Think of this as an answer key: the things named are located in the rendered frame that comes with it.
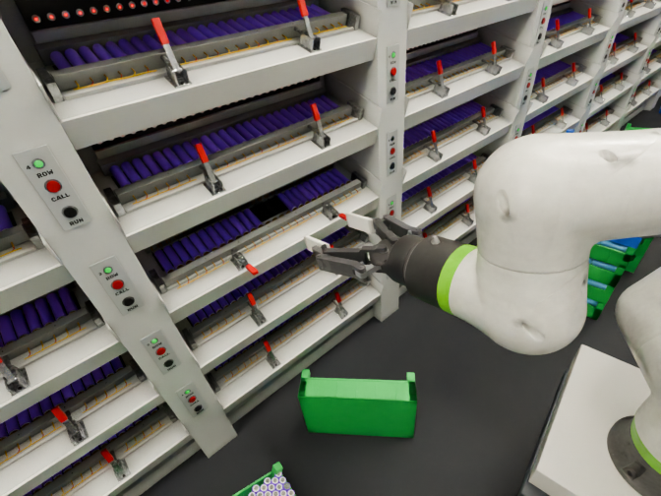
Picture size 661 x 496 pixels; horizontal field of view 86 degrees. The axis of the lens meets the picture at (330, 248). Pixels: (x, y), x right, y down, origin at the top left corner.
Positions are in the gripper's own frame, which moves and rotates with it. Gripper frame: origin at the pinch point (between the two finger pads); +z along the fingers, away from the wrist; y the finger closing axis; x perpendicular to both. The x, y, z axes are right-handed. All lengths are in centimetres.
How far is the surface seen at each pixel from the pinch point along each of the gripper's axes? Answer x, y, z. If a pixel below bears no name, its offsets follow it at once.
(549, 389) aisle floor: -72, 47, -20
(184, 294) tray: -7.8, -25.8, 22.6
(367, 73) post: 22.5, 30.3, 17.4
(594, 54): 1, 170, 21
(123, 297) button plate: -0.4, -35.3, 18.6
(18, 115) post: 30.9, -34.0, 12.2
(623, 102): -38, 240, 28
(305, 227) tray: -7.6, 6.3, 22.9
